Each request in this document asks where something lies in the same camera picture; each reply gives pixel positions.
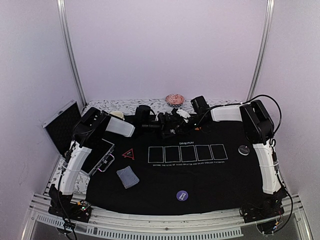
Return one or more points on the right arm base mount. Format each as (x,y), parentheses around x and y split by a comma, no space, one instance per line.
(268,209)

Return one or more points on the aluminium frame post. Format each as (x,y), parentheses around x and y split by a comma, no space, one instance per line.
(267,24)
(62,13)

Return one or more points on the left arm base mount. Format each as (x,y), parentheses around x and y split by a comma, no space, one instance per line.
(78,211)

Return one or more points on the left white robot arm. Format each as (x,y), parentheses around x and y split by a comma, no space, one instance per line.
(125,128)

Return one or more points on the blue playing card deck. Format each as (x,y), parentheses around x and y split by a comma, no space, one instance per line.
(127,177)

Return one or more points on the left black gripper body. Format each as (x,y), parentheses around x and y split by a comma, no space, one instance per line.
(150,126)

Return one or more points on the black round dealer button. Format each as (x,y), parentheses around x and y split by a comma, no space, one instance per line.
(244,150)

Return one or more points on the cream ceramic mug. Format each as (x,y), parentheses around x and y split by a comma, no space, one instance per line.
(118,114)

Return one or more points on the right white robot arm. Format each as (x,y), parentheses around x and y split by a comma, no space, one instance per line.
(259,129)

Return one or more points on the right aluminium frame post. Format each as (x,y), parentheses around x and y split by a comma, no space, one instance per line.
(267,24)

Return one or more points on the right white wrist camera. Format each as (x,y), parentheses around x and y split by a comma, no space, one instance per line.
(184,114)

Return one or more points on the floral patterned tablecloth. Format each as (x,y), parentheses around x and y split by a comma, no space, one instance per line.
(128,107)

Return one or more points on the aluminium poker chip case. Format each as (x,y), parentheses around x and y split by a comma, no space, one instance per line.
(67,129)

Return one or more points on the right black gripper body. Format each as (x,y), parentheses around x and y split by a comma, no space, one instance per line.
(198,120)

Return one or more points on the left aluminium frame post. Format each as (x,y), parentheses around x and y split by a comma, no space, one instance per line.
(62,13)

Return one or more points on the purple small blind button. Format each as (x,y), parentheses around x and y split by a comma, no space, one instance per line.
(182,195)

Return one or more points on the black poker table mat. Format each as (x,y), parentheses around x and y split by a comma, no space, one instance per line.
(205,163)

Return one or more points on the red black triangle token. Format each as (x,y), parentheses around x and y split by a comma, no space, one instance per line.
(129,154)

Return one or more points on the red patterned small bowl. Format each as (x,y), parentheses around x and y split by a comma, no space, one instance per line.
(174,100)

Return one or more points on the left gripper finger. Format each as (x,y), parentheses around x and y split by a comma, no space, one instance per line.
(163,118)
(166,134)

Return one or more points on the front aluminium rail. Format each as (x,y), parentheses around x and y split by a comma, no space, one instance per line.
(216,225)

